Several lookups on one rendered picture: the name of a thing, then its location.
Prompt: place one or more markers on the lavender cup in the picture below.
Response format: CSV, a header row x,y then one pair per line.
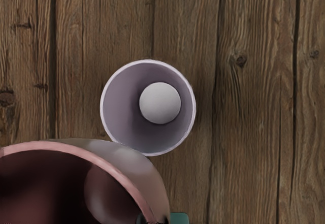
x,y
119,122

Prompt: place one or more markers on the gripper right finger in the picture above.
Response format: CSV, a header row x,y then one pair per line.
x,y
179,219

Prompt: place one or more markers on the pink cup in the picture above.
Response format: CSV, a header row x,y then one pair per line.
x,y
127,163

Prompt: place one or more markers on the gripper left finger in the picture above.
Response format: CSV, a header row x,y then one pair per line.
x,y
141,219

